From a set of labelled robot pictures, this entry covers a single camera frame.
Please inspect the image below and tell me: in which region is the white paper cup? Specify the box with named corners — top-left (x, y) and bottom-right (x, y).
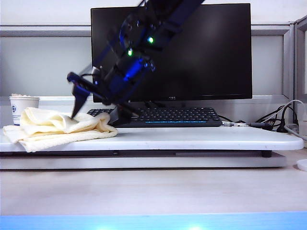
top-left (9, 93), bottom-right (40, 127)

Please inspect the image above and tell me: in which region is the blue lit robot base edge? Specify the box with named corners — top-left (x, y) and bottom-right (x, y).
top-left (0, 210), bottom-right (307, 230)

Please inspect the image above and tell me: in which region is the cream yellow towel cloth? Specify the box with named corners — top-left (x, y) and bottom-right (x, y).
top-left (2, 107), bottom-right (118, 153)

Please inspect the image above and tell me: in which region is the black computer monitor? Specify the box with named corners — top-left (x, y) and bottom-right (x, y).
top-left (90, 3), bottom-right (253, 108)

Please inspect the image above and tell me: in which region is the white desk riser board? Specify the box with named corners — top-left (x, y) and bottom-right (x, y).
top-left (0, 126), bottom-right (305, 152)

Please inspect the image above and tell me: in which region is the thin black keyboard cable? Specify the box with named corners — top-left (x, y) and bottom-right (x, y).
top-left (217, 115), bottom-right (240, 123)

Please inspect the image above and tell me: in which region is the grey partition rail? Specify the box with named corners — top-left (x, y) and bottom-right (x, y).
top-left (0, 23), bottom-right (292, 38)

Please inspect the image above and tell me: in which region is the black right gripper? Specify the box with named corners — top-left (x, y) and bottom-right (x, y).
top-left (67, 67), bottom-right (144, 127)

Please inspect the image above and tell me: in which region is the grey aluminium partition post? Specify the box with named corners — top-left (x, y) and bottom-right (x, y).
top-left (283, 18), bottom-right (307, 120)

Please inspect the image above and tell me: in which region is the black keyboard with blue strip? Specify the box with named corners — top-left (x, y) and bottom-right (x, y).
top-left (86, 107), bottom-right (223, 128)

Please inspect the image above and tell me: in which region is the white round disc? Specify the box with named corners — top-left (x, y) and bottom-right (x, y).
top-left (296, 159), bottom-right (307, 172)

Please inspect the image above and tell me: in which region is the black power plug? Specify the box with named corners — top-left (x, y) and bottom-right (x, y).
top-left (277, 119), bottom-right (292, 134)

